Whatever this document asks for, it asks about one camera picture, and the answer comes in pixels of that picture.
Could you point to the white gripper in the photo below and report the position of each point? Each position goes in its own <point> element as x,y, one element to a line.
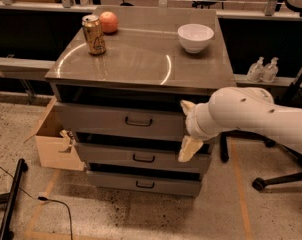
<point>192,123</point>

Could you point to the grey top drawer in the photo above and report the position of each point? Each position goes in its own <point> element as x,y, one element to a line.
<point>124,122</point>

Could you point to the grey drawer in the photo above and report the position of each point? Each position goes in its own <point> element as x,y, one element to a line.
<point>124,122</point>
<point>140,158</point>
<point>144,184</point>

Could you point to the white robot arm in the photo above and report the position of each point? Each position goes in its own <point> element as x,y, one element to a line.
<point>248,109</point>

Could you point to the grey middle drawer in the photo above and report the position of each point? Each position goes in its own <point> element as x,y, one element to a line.
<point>140,158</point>

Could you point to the grey drawer cabinet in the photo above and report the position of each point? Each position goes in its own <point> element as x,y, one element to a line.
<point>144,67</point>

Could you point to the grey bottom drawer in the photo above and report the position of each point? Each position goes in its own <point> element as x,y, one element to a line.
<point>144,184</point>

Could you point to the black table leg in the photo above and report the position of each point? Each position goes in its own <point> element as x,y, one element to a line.
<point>224,155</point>

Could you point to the left clear pump bottle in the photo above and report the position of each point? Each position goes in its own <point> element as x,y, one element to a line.
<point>255,70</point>

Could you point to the clear pump bottle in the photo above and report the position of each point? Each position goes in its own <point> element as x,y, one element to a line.
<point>270,71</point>
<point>255,70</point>

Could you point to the white ceramic bowl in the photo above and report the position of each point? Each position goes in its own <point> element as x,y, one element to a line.
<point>194,37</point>

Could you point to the right clear pump bottle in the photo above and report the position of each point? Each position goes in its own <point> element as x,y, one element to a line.
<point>270,71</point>

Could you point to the black office chair base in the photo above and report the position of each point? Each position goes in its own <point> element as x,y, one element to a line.
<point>259,184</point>

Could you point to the red apple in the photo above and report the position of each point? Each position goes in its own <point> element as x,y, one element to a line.
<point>109,22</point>

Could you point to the gold soda can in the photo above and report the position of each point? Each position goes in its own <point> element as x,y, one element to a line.
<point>93,34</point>

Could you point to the cardboard box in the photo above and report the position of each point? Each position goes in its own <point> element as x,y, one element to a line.
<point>55,146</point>

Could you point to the black stand leg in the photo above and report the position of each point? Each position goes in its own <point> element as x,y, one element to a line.
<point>8,200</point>

